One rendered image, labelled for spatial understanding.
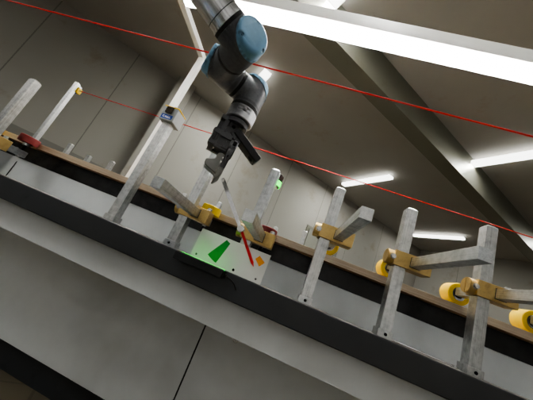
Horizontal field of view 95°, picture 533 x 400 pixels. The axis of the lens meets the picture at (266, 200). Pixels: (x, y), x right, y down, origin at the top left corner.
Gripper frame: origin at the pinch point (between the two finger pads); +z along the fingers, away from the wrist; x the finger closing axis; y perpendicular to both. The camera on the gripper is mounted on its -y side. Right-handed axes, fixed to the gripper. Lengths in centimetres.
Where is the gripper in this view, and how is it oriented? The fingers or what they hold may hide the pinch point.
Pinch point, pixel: (216, 180)
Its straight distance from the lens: 74.5
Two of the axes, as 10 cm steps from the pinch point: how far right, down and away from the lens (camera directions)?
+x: 3.3, -1.5, -9.3
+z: -3.8, 8.8, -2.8
